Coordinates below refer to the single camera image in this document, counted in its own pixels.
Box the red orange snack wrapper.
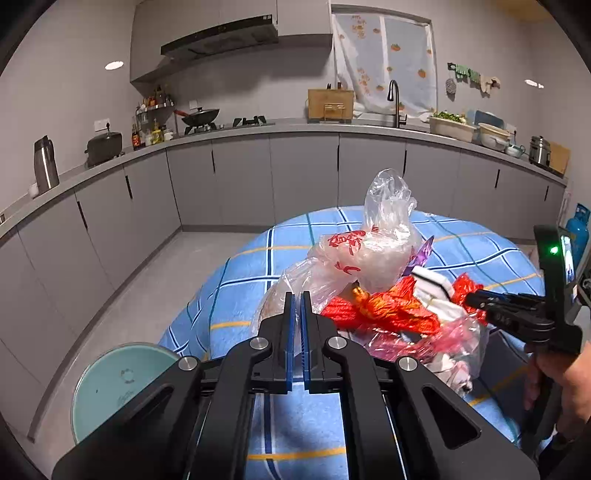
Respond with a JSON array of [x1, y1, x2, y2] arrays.
[[351, 276, 440, 336]]

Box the pink tinted plastic bag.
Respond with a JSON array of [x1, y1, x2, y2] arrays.
[[365, 314, 490, 398]]

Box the dark rice cooker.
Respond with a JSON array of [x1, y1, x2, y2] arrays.
[[84, 130, 124, 168]]

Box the cream basin with greens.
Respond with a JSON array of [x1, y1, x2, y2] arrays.
[[428, 111, 476, 143]]

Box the white curtain orange print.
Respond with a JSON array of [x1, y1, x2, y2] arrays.
[[331, 11, 437, 116]]

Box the steel thermos jug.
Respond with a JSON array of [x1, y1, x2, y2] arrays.
[[34, 135, 60, 195]]

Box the cream plastic basin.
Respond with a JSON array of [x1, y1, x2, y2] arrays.
[[477, 122, 513, 149]]

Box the dark kitchen faucet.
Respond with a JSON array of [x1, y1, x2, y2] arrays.
[[387, 79, 408, 129]]

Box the white foam block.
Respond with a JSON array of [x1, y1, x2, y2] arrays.
[[428, 299, 468, 325]]

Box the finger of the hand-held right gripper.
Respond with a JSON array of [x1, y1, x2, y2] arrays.
[[487, 307, 556, 346], [464, 288, 548, 315]]

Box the black gas stove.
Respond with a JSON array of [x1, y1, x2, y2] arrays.
[[185, 115, 276, 136]]

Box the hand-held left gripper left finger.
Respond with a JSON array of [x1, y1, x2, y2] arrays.
[[52, 291, 296, 480]]

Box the clear plastic bag red print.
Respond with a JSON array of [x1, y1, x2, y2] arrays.
[[252, 168, 432, 337]]

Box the black wok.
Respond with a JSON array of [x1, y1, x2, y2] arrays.
[[174, 107, 221, 128]]

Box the steel pot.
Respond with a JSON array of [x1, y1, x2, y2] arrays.
[[529, 135, 552, 167]]

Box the blue gas cylinder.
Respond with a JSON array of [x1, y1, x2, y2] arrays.
[[566, 203, 591, 259]]

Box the purple foil wrapper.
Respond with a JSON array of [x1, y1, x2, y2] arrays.
[[405, 235, 435, 278]]

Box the red mesh net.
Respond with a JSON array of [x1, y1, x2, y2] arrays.
[[321, 295, 370, 331]]

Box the person's right hand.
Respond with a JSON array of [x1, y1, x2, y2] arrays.
[[525, 344, 591, 448]]

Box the grey upper cabinet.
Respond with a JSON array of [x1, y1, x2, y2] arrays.
[[129, 0, 334, 85]]

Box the small wooden board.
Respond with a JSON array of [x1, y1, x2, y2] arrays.
[[549, 142, 571, 177]]

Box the wall hook rack with cloths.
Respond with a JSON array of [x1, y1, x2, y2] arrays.
[[447, 61, 502, 97]]

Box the grey base cabinets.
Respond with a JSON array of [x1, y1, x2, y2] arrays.
[[0, 121, 570, 444]]

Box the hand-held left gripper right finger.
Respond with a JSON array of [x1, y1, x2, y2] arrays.
[[300, 291, 541, 480]]

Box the black range hood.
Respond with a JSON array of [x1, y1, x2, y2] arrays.
[[161, 15, 279, 60]]

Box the red crinkled plastic wrapper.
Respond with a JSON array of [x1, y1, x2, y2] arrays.
[[450, 272, 488, 324]]

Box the spice rack with bottles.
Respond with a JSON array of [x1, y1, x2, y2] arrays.
[[135, 85, 176, 148]]

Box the wooden cutting board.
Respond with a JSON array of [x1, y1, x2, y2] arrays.
[[307, 89, 355, 124]]

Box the blue plaid tablecloth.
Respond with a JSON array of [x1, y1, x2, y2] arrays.
[[157, 206, 548, 480]]

